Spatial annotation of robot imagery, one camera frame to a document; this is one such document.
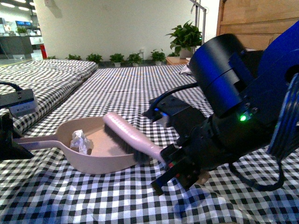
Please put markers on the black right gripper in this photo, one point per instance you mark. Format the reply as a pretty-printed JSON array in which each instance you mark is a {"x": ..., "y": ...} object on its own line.
[{"x": 209, "y": 145}]

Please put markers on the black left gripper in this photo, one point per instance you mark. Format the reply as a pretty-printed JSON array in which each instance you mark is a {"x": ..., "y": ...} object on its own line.
[{"x": 9, "y": 149}]

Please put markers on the white paper ball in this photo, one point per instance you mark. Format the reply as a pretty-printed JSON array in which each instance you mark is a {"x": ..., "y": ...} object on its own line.
[{"x": 80, "y": 142}]

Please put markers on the pink plastic dustpan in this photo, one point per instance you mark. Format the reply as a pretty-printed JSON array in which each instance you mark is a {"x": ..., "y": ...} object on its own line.
[{"x": 104, "y": 156}]

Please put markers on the grey hand brush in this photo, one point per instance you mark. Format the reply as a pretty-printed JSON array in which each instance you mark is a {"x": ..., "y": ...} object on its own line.
[{"x": 130, "y": 139}]

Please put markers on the blue black right robot arm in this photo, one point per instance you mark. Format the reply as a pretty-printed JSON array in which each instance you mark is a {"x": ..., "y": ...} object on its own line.
[{"x": 241, "y": 101}]

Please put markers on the checkered bed sheet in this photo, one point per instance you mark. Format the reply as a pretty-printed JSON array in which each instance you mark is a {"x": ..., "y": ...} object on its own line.
[{"x": 48, "y": 190}]

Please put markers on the cartoon print pillow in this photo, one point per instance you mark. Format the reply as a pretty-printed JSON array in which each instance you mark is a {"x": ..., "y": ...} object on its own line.
[{"x": 185, "y": 70}]

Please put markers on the folded checkered quilt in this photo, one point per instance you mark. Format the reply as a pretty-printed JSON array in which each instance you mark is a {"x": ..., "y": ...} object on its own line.
[{"x": 52, "y": 81}]

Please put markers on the far wooden nightstand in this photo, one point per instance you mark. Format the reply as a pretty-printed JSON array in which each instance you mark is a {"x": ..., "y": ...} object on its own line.
[{"x": 176, "y": 60}]

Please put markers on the red fire extinguisher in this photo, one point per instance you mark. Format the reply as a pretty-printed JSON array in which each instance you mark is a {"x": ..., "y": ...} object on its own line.
[{"x": 43, "y": 51}]

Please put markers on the large potted green plant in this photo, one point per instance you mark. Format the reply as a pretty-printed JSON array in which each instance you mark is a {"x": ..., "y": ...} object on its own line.
[{"x": 185, "y": 39}]

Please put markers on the wooden headboard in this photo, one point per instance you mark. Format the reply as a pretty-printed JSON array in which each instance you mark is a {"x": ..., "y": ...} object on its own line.
[{"x": 256, "y": 23}]

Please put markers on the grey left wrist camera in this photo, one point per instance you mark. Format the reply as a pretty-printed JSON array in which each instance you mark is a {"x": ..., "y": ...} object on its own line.
[{"x": 20, "y": 103}]

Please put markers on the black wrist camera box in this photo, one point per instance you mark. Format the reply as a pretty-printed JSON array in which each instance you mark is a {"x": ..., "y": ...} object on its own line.
[{"x": 171, "y": 111}]

